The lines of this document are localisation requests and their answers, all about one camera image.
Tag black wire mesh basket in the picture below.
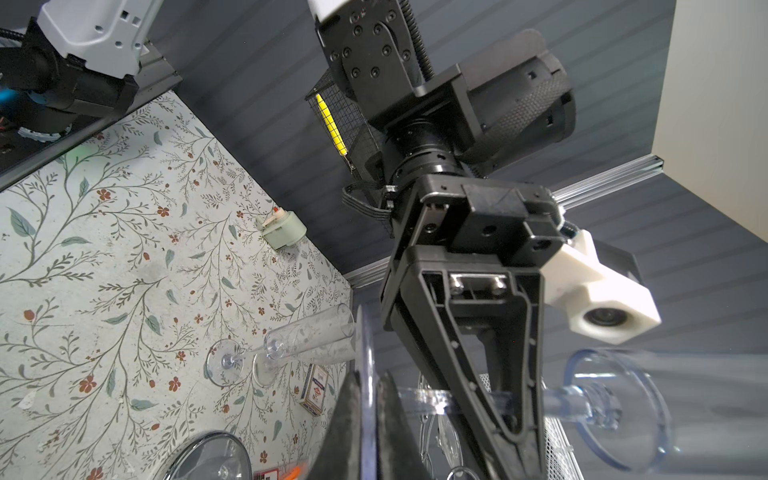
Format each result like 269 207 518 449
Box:
305 69 383 182

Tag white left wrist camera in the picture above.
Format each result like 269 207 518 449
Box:
541 230 661 345

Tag colourful small packet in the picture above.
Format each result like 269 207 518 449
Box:
252 462 306 480

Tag clear champagne flute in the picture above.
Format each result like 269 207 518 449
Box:
203 304 356 387

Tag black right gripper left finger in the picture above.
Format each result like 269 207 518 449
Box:
306 372 362 480

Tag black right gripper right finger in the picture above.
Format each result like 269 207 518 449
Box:
376 372 429 480

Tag yellow black striped item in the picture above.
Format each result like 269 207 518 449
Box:
315 93 355 171

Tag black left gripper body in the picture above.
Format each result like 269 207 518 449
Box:
391 174 566 264

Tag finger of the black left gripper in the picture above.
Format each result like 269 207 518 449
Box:
382 246 546 479

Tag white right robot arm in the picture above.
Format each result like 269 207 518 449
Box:
1 1 355 479

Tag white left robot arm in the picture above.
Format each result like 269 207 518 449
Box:
309 1 575 479

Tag silver wine glass rack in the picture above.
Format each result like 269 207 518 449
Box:
155 371 481 480

